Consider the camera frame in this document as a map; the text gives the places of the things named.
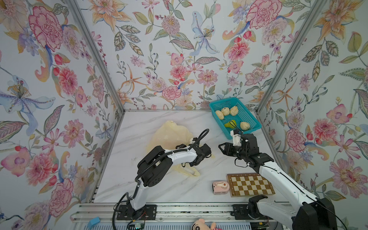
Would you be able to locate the yellow pear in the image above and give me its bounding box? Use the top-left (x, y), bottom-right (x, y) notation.
top-left (230, 106), bottom-right (239, 116)
top-left (221, 107), bottom-right (230, 116)
top-left (240, 122), bottom-right (251, 131)
top-left (215, 110), bottom-right (224, 120)

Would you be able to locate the green pear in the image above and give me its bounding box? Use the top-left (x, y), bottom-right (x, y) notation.
top-left (224, 120), bottom-right (238, 129)

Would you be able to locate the yellow translucent plastic bag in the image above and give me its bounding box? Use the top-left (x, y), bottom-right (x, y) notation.
top-left (146, 121), bottom-right (209, 177)

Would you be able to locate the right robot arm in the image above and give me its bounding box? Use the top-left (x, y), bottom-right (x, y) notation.
top-left (218, 134), bottom-right (338, 230)

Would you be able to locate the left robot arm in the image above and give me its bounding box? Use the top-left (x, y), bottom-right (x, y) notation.
top-left (129, 144), bottom-right (211, 211)

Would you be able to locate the wooden checkerboard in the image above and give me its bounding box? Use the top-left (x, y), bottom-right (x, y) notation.
top-left (227, 173), bottom-right (275, 197)

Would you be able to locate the teal plastic basket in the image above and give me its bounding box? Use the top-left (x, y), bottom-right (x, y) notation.
top-left (209, 97), bottom-right (262, 140)

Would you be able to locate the pink plush toy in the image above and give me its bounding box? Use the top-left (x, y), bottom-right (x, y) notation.
top-left (190, 218), bottom-right (221, 230)

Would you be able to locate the green circuit board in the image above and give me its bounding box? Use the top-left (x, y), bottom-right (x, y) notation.
top-left (127, 223), bottom-right (145, 230)

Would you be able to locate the blue plastic block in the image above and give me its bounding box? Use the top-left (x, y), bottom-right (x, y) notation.
top-left (87, 217), bottom-right (101, 230)

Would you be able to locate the left black corrugated cable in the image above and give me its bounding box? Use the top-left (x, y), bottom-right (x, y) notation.
top-left (112, 128), bottom-right (210, 230)

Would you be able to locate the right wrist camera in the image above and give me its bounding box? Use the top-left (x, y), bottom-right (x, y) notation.
top-left (231, 129), bottom-right (242, 146)

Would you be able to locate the pink toy camera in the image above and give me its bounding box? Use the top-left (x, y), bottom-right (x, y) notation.
top-left (212, 181), bottom-right (230, 195)

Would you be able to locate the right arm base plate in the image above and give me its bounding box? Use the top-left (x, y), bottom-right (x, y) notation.
top-left (230, 204), bottom-right (270, 221)

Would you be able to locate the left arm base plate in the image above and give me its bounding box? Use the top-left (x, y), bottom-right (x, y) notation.
top-left (116, 204), bottom-right (157, 221)

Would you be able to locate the aluminium mounting rail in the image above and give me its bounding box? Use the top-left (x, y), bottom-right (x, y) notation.
top-left (70, 202), bottom-right (277, 223)

